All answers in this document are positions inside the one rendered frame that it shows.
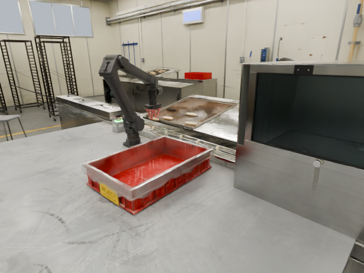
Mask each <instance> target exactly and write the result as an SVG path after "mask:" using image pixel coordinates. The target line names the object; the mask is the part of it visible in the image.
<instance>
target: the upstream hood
mask: <svg viewBox="0 0 364 273"><path fill-rule="evenodd" d="M55 97H56V101H58V102H61V103H64V104H67V105H69V106H72V107H75V108H78V109H81V110H84V111H87V112H90V113H93V114H96V115H99V116H102V117H104V118H108V119H114V118H116V116H118V115H123V112H122V110H121V108H120V107H119V106H115V105H110V104H107V103H103V102H100V101H95V100H91V99H87V98H84V97H80V96H76V95H71V94H70V95H61V96H55Z"/></svg>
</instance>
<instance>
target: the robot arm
mask: <svg viewBox="0 0 364 273"><path fill-rule="evenodd" d="M118 70H120V71H122V72H124V73H126V74H128V75H130V76H132V77H134V78H136V79H138V80H140V81H142V82H143V83H144V84H145V87H151V88H149V89H148V104H147V105H144V106H145V107H146V111H147V113H148V114H149V117H150V118H151V119H153V113H154V115H155V118H157V117H158V114H159V112H160V110H161V107H159V106H161V104H160V103H157V95H160V94H162V92H163V89H162V87H161V85H160V84H158V78H157V77H156V76H154V75H152V74H149V73H147V72H145V71H143V70H142V69H140V68H138V67H136V66H135V65H133V64H131V63H129V59H127V58H125V57H123V56H122V55H106V56H105V57H104V58H103V62H102V65H101V67H100V70H99V75H100V76H103V78H104V79H105V80H106V82H107V83H108V85H109V87H110V89H111V91H112V93H113V95H114V97H115V99H116V101H117V103H118V105H119V107H120V108H121V110H122V112H123V117H122V120H123V126H124V128H125V131H126V133H127V138H126V142H123V146H126V147H128V148H129V147H132V146H134V145H137V144H140V143H142V142H141V140H140V137H139V133H138V131H142V130H143V129H144V126H145V122H144V119H142V118H141V117H140V116H139V115H137V113H136V112H135V111H134V109H133V107H132V105H131V103H130V101H129V99H128V96H127V94H126V92H125V90H124V88H123V86H122V83H121V81H120V79H119V76H118ZM156 110H158V111H157V115H156ZM150 112H151V115H150Z"/></svg>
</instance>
